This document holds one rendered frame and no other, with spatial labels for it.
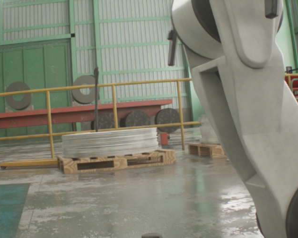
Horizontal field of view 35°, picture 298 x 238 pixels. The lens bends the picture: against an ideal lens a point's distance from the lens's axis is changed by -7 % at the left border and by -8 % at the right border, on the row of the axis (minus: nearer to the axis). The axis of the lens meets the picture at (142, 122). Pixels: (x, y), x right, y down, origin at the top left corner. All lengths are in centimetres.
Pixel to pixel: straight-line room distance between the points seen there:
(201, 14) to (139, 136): 487
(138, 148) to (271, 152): 481
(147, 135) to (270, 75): 496
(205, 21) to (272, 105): 15
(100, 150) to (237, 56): 479
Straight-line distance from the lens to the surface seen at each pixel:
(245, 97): 67
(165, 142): 864
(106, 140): 538
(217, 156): 567
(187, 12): 71
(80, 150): 549
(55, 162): 640
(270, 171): 71
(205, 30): 68
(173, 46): 94
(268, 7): 54
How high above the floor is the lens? 45
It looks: level
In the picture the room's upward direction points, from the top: 5 degrees counter-clockwise
